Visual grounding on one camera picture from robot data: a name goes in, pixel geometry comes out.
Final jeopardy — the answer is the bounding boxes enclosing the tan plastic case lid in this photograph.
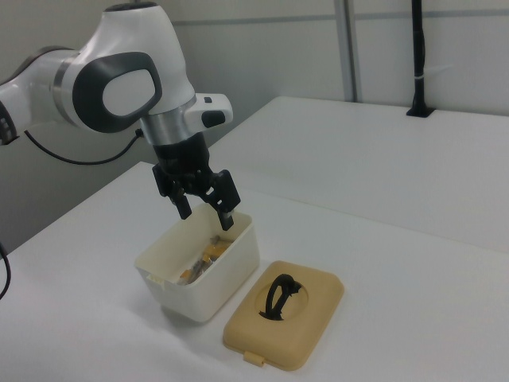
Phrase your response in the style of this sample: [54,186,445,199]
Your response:
[221,260,346,373]

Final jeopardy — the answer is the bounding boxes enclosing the white plastic tool case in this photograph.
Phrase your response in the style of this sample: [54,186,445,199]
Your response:
[134,203,262,325]

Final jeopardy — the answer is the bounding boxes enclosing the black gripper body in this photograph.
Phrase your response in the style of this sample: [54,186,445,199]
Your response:
[152,134,214,181]

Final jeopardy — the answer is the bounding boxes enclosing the black pole with base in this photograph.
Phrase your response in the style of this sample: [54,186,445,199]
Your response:
[405,0,437,119]

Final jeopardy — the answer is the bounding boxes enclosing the black lid handle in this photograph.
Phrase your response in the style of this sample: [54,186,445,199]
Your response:
[260,273,305,322]

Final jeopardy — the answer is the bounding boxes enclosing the grey metal bits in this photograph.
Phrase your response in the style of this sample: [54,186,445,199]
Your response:
[189,258,208,279]

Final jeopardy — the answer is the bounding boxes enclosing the grey partition post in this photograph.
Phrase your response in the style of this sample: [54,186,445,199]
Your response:
[339,0,366,103]

